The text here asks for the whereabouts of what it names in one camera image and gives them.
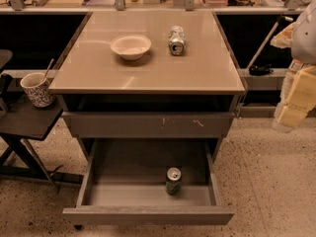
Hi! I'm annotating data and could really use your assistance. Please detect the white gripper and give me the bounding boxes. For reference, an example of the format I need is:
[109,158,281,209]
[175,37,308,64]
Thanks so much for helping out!
[270,22,316,133]

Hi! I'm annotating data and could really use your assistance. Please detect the grey drawer cabinet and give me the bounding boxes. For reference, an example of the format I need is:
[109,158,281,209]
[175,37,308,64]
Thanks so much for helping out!
[50,9,245,155]

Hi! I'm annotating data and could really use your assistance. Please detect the black object on ledge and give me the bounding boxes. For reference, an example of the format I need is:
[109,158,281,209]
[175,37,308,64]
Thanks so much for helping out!
[249,65,274,76]

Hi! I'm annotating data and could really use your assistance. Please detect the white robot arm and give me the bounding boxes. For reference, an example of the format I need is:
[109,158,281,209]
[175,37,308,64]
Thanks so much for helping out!
[271,0,316,133]

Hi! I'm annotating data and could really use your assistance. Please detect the silver can lying on counter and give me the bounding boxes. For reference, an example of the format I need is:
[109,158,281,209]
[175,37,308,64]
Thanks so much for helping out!
[169,26,186,56]

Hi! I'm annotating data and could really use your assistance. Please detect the open grey drawer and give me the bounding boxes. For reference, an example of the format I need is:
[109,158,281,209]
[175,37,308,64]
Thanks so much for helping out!
[63,139,234,225]

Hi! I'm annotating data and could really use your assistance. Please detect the white bowl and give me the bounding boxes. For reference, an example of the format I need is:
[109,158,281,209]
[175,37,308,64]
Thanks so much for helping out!
[110,35,151,61]

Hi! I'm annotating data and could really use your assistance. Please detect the white pole with black tip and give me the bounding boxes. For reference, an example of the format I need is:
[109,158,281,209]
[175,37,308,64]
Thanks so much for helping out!
[246,16,293,69]

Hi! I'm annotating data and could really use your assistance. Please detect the green soda can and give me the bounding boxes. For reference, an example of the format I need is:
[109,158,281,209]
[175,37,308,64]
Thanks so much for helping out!
[166,167,182,195]

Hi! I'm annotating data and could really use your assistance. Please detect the patterned paper cup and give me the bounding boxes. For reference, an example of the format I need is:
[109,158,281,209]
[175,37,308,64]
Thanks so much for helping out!
[20,72,55,108]

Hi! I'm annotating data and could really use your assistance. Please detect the stir stick in cup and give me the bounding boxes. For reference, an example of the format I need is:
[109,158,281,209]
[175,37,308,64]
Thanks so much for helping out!
[41,58,54,83]

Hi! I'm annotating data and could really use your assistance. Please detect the black side table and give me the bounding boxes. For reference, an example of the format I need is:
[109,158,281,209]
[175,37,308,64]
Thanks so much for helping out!
[0,95,83,187]

